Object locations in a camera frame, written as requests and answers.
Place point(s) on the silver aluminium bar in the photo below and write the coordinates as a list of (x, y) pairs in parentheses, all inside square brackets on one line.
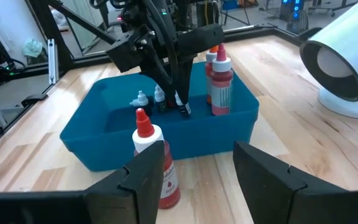
[(52, 62)]

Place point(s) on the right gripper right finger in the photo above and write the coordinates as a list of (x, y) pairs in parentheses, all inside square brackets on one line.
[(269, 193)]

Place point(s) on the pale green cloth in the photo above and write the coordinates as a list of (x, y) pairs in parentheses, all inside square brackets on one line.
[(33, 48)]

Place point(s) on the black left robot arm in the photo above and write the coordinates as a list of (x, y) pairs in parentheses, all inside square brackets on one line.
[(141, 18)]

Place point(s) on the white cylindrical lamp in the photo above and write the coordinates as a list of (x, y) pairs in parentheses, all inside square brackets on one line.
[(353, 46)]

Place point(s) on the small dark dye bottle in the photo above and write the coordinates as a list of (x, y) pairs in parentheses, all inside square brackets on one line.
[(159, 96)]

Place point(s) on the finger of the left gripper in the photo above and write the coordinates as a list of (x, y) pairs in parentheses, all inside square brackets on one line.
[(186, 77), (163, 77)]

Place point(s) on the blue plastic bin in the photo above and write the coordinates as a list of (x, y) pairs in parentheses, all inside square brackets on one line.
[(197, 137)]

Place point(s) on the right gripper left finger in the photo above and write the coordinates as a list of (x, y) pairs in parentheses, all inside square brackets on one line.
[(135, 193)]

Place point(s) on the large red-capped dye bottle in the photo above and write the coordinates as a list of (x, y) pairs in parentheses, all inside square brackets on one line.
[(144, 124)]

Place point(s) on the large orange-capped dye bottle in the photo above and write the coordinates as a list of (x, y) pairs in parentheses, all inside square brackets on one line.
[(210, 56)]

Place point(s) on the small white-capped dye bottle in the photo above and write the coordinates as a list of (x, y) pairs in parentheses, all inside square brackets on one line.
[(184, 109), (141, 100)]

